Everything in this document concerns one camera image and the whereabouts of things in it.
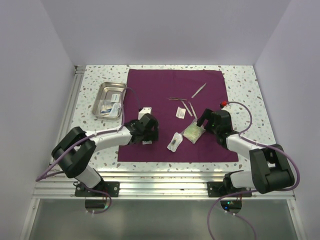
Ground green-print long packet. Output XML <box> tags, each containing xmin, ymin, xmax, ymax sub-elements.
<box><xmin>142</xmin><ymin>140</ymin><xmax>152</xmax><ymax>145</ymax></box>

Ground curved steel tweezers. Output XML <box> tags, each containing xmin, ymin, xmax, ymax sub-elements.
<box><xmin>181</xmin><ymin>100</ymin><xmax>193</xmax><ymax>117</ymax></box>
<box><xmin>188</xmin><ymin>101</ymin><xmax>198</xmax><ymax>119</ymax></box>

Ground green-print glove bag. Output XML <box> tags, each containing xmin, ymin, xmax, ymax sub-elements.
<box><xmin>182</xmin><ymin>119</ymin><xmax>206</xmax><ymax>144</ymax></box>

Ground small white packet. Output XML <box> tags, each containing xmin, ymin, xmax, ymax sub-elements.
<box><xmin>175</xmin><ymin>107</ymin><xmax>186</xmax><ymax>119</ymax></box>

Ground straight steel tweezers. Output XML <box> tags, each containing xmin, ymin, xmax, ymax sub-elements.
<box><xmin>191</xmin><ymin>83</ymin><xmax>207</xmax><ymax>99</ymax></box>

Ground clear pouch with black item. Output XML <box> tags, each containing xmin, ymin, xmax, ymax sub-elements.
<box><xmin>167</xmin><ymin>132</ymin><xmax>183</xmax><ymax>153</ymax></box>

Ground clear pouch with blue label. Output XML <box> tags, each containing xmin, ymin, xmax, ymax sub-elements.
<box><xmin>99</xmin><ymin>101</ymin><xmax>122</xmax><ymax>118</ymax></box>

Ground white blue-print sachet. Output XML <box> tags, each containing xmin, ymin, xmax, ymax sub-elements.
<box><xmin>110</xmin><ymin>93</ymin><xmax>121</xmax><ymax>103</ymax></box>

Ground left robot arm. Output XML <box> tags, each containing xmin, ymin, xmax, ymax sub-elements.
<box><xmin>51</xmin><ymin>113</ymin><xmax>159</xmax><ymax>197</ymax></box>

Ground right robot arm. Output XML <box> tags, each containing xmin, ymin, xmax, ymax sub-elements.
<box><xmin>196</xmin><ymin>108</ymin><xmax>296</xmax><ymax>197</ymax></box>

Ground purple cloth mat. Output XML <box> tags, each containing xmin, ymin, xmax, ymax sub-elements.
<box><xmin>118</xmin><ymin>69</ymin><xmax>239</xmax><ymax>163</ymax></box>

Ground stainless steel tray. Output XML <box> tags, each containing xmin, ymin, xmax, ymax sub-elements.
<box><xmin>92</xmin><ymin>82</ymin><xmax>127</xmax><ymax>120</ymax></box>

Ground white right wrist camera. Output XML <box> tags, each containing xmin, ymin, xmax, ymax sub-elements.
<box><xmin>219</xmin><ymin>101</ymin><xmax>228</xmax><ymax>109</ymax></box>

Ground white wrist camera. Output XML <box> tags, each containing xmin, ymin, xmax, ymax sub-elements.
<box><xmin>137</xmin><ymin>107</ymin><xmax>152</xmax><ymax>120</ymax></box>
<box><xmin>219</xmin><ymin>101</ymin><xmax>228</xmax><ymax>109</ymax></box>

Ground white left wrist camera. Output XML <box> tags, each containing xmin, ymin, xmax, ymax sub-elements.
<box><xmin>137</xmin><ymin>107</ymin><xmax>152</xmax><ymax>120</ymax></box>

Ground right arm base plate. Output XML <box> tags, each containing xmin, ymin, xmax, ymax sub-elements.
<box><xmin>206</xmin><ymin>181</ymin><xmax>245</xmax><ymax>198</ymax></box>

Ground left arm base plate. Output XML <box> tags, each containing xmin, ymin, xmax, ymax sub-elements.
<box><xmin>73</xmin><ymin>181</ymin><xmax>120</xmax><ymax>198</ymax></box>

